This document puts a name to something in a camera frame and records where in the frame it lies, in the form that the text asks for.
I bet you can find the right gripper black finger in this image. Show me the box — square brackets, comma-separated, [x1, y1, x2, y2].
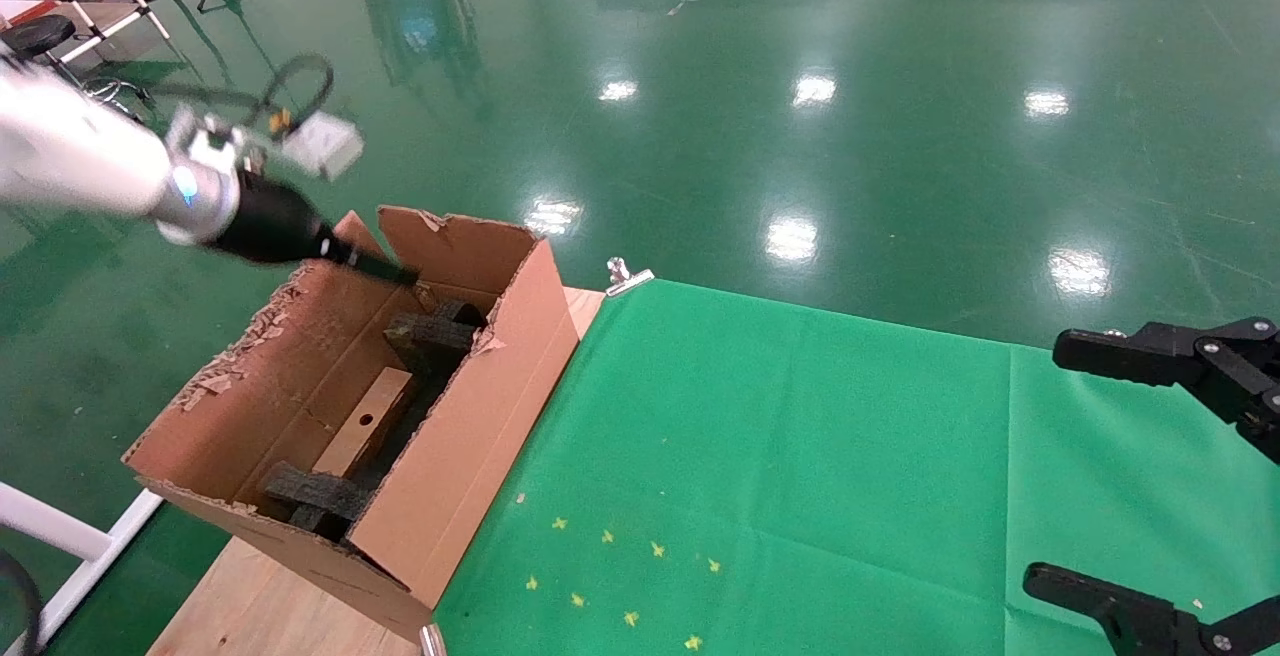
[1050, 318, 1280, 467]
[1022, 564, 1280, 656]

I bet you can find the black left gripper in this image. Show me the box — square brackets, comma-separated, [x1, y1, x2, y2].
[205, 171, 419, 287]

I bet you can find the brown wooden block with hole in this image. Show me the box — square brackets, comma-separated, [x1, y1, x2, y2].
[310, 366, 419, 482]

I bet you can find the large open cardboard carton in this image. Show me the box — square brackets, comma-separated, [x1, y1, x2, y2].
[122, 204, 591, 642]

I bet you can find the green cloth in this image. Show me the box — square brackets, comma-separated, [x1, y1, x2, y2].
[432, 276, 1280, 656]

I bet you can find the black round stool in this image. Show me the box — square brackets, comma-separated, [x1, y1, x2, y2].
[0, 14, 151, 127]

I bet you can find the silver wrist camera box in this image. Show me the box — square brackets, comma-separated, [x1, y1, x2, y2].
[165, 106, 366, 182]

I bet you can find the black cable with yellow tag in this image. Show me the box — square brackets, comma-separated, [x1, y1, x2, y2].
[140, 54, 336, 137]

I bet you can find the white table leg frame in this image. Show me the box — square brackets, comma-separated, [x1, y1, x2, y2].
[0, 481, 166, 656]

